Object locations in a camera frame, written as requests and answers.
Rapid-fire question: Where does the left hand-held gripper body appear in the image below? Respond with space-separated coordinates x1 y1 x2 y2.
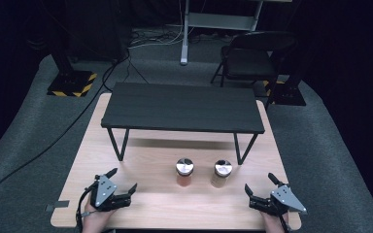
89 174 132 213

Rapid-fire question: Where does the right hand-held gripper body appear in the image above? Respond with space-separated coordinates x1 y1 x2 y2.
248 184 308 217

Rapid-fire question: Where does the brown spice jar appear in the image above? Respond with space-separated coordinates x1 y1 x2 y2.
210 159 233 189

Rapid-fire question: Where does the red spice jar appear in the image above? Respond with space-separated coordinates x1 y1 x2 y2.
175 157 195 188

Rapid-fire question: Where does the black shelf with wire legs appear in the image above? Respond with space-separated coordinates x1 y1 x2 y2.
100 82 266 166

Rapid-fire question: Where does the person's right hand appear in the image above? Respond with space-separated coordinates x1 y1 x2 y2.
260 210 294 233

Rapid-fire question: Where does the person's left hand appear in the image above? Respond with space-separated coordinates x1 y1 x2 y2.
81 196 119 233

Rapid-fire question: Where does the grey tape strip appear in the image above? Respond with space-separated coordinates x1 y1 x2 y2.
45 200 71 213

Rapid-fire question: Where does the black stand with striped base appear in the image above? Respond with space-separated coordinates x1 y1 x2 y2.
47 42 98 98
261 64 307 107

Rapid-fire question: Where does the black folding chair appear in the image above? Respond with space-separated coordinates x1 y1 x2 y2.
210 30 299 110

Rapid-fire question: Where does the dark cabinet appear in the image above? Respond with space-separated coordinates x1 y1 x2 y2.
62 0 133 62

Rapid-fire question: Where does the right hand-held gripper cable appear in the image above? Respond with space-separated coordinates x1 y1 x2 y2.
279 213 291 233

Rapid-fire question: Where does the hand-held gripper cable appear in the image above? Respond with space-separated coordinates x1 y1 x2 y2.
279 213 291 233
75 183 98 232

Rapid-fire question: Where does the left hand-held gripper cable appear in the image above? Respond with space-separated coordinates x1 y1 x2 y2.
75 183 98 232

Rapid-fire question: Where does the long black floor cable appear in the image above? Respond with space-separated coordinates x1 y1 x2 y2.
0 48 132 205

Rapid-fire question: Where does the thin black floor cable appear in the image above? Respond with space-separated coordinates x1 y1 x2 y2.
122 59 151 85

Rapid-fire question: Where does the tangle of floor cables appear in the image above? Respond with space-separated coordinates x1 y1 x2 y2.
129 27 188 50

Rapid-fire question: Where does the white metal desk frame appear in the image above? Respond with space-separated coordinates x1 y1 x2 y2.
179 0 265 66

